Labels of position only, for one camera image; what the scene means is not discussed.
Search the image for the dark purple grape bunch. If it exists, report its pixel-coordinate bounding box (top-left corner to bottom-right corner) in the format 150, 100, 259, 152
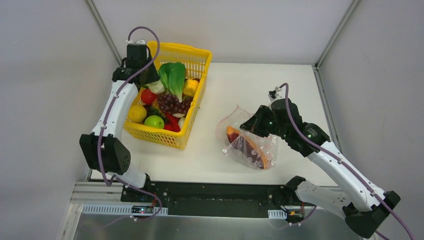
155, 93, 193, 118

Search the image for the purple cable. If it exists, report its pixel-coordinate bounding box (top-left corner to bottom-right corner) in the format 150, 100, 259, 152
96, 26, 164, 223
279, 82, 417, 240

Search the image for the yellow lemon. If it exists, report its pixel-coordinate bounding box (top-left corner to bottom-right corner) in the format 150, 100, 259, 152
127, 105, 148, 123

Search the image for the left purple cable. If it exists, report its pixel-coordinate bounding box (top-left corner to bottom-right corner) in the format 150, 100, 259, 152
96, 26, 164, 223

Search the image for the brown orange sweet potato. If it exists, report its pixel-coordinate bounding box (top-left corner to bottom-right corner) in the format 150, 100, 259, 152
224, 126, 269, 170

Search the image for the yellow bell pepper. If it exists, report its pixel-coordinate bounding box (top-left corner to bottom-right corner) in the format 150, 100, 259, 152
183, 78, 200, 98

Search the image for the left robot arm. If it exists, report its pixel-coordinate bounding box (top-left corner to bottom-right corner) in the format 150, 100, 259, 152
79, 40, 159, 203

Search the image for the red tomato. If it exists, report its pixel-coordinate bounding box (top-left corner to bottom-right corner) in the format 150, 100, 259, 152
140, 88, 158, 105

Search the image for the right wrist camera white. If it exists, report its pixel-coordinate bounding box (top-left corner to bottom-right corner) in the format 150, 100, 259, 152
268, 87, 285, 103

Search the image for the clear zip top bag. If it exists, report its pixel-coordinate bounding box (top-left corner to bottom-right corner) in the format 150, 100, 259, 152
215, 105, 279, 170

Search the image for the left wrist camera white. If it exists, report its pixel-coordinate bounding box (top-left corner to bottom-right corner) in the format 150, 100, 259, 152
125, 39, 146, 45

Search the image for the green leafy bok choy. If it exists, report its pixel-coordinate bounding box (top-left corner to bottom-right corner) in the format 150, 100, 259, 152
157, 62, 186, 103

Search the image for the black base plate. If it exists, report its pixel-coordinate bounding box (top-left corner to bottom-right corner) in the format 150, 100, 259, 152
99, 180, 319, 220

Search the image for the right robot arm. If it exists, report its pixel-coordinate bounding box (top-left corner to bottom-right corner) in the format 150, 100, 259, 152
240, 99, 401, 239

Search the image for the light green cabbage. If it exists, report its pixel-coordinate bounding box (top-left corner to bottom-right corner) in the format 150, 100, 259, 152
146, 80, 166, 95

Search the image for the pineapple with green crown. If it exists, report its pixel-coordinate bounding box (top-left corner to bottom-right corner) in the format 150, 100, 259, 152
148, 100, 166, 119

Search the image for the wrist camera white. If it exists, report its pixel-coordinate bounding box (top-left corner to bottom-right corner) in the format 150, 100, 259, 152
268, 87, 285, 103
125, 39, 146, 45

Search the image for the yellow plastic basket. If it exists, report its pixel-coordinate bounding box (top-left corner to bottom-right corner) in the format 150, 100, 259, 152
123, 41, 213, 150

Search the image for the green apple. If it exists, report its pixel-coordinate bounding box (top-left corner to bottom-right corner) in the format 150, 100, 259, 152
144, 115, 165, 129

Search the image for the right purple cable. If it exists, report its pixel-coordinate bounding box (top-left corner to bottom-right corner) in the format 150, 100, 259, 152
279, 82, 417, 240

